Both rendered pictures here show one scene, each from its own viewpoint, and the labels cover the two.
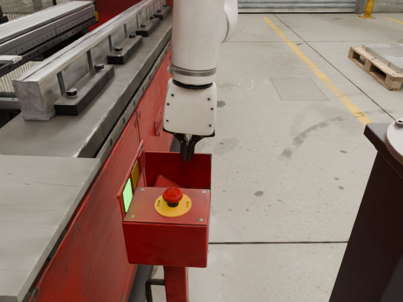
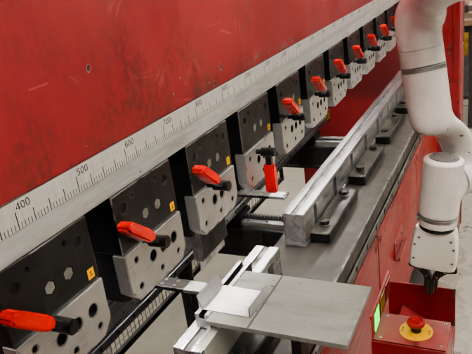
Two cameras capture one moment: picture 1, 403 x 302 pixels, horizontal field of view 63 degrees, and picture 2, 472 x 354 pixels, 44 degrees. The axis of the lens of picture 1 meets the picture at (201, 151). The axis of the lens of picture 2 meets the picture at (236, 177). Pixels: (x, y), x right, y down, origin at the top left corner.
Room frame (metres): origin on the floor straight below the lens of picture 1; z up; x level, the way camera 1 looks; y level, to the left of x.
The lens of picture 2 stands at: (-0.62, -0.05, 1.61)
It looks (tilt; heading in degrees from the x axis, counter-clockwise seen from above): 21 degrees down; 24
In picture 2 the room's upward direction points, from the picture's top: 8 degrees counter-clockwise
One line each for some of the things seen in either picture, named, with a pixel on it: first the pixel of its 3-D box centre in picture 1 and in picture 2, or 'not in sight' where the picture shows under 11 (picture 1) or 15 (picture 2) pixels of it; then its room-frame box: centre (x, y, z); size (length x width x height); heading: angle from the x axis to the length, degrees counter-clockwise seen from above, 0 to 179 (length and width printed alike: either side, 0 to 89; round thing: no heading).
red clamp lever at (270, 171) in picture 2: not in sight; (267, 170); (0.40, 0.33, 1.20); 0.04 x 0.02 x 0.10; 86
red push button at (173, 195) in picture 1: (173, 199); (416, 326); (0.50, 0.06, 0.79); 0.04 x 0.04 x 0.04
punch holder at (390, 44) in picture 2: not in sight; (381, 29); (1.83, 0.30, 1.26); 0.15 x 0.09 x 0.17; 176
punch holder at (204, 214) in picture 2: not in sight; (194, 176); (0.23, 0.40, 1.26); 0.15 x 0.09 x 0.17; 176
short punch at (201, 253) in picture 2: not in sight; (209, 235); (0.25, 0.40, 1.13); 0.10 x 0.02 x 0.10; 176
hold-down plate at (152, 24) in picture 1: (148, 26); (390, 128); (1.65, 0.25, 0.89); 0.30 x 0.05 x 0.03; 176
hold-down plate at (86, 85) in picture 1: (88, 86); (335, 213); (0.85, 0.30, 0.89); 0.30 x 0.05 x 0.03; 176
